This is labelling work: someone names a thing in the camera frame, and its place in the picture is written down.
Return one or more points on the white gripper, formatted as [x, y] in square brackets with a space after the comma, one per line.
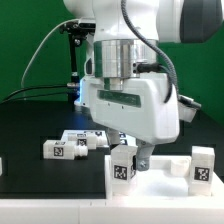
[138, 110]

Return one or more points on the white square table top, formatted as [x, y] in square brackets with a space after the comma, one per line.
[168, 176]

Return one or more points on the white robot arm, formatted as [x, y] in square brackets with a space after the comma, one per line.
[127, 33]

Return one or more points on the white left fence piece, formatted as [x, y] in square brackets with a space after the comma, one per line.
[1, 166]

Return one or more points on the white front fence bar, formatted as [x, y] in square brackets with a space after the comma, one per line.
[110, 212]

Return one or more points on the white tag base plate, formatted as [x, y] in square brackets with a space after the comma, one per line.
[124, 138]

